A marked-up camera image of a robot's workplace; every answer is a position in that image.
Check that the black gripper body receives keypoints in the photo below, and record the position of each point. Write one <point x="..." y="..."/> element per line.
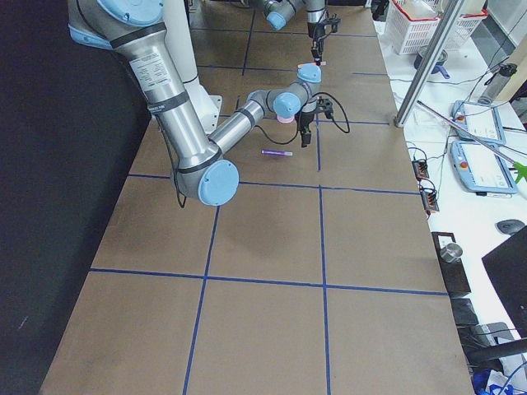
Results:
<point x="304" y="121"/>
<point x="315" y="34"/>

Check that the purple marker pen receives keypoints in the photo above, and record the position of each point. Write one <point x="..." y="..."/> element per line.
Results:
<point x="276" y="153"/>

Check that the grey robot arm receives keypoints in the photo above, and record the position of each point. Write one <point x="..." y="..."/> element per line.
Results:
<point x="154" y="38"/>
<point x="279" y="13"/>

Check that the pink mesh pen holder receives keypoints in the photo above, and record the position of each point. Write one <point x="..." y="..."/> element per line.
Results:
<point x="281" y="119"/>

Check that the white plastic basket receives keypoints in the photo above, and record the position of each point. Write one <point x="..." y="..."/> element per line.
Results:
<point x="410" y="25"/>

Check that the upper orange connector block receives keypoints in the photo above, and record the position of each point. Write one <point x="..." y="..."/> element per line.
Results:
<point x="420" y="169"/>

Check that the orange connector block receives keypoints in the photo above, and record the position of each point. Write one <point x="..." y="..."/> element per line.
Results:
<point x="420" y="169"/>
<point x="429" y="200"/>

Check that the lower orange connector block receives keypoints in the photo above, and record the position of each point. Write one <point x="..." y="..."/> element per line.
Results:
<point x="429" y="200"/>

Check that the lower blue teach pendant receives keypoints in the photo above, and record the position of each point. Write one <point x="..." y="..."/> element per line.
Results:
<point x="480" y="170"/>

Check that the blue teach pendant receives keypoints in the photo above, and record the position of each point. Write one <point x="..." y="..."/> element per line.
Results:
<point x="480" y="170"/>
<point x="482" y="121"/>

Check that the upper blue teach pendant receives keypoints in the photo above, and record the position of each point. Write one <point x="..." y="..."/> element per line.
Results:
<point x="482" y="121"/>

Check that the metal cup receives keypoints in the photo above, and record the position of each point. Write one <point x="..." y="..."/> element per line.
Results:
<point x="451" y="253"/>

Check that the clear water bottle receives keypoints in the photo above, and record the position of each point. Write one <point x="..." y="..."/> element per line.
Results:
<point x="501" y="74"/>

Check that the black box stand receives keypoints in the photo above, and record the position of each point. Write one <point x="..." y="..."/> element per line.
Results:
<point x="454" y="276"/>

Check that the black computer mouse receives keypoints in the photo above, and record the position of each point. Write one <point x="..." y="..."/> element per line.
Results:
<point x="510" y="227"/>

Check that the black monitor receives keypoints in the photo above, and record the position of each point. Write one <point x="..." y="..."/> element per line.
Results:
<point x="506" y="268"/>

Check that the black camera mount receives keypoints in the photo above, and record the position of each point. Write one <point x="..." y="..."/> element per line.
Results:
<point x="332" y="22"/>
<point x="324" y="106"/>

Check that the aluminium frame post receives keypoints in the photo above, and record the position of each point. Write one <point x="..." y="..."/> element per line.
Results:
<point x="446" y="25"/>

